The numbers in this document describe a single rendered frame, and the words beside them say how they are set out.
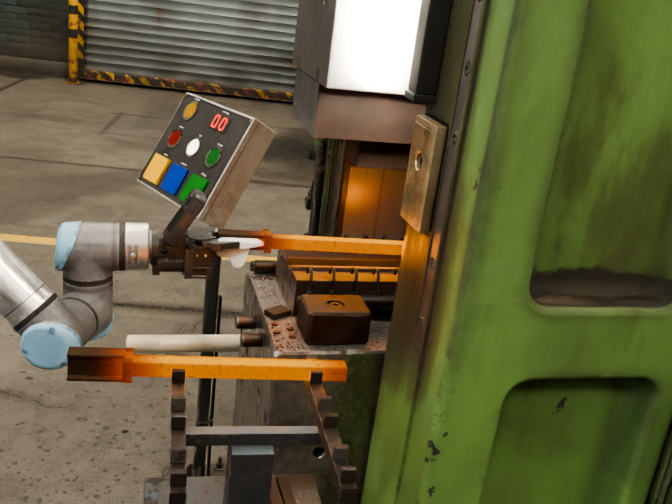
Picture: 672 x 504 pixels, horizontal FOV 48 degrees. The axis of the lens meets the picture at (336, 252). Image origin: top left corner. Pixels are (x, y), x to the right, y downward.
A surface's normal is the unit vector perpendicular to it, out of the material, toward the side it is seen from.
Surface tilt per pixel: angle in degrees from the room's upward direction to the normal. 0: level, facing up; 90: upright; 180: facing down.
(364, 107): 90
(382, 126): 90
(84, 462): 0
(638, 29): 89
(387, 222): 90
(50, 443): 0
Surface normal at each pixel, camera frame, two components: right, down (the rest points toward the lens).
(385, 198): 0.25, 0.36
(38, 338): 0.00, 0.40
